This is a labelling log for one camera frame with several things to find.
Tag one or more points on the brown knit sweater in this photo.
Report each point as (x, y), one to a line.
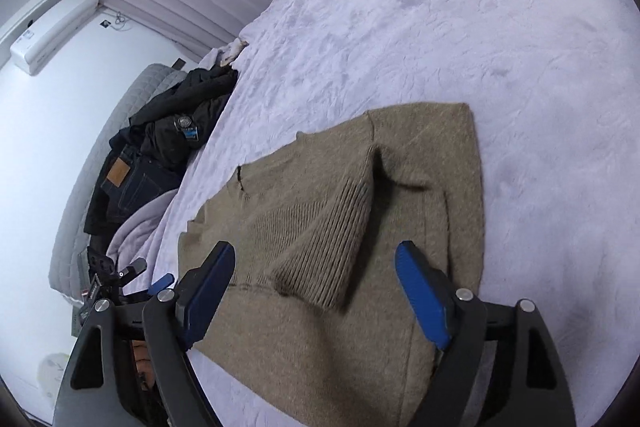
(320, 332)

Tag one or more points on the black jacket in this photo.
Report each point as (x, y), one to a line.
(170, 132)

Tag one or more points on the lilac plush bed blanket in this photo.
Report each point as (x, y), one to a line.
(450, 32)

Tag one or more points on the white air conditioner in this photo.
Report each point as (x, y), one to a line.
(50, 32)

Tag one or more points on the grey quilted headboard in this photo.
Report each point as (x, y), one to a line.
(100, 127)

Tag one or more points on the person's left hand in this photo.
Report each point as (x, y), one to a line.
(142, 364)

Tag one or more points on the bunched lilac fleece blanket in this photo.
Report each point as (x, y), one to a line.
(140, 237)

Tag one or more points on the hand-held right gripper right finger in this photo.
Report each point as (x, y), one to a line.
(420, 297)

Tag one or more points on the small beige cloth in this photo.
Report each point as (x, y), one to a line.
(232, 52)

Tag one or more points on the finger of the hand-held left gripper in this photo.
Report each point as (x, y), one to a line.
(162, 282)
(134, 268)

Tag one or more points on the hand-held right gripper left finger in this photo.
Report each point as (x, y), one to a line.
(207, 292)

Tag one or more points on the dark blue jeans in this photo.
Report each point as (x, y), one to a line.
(135, 192)

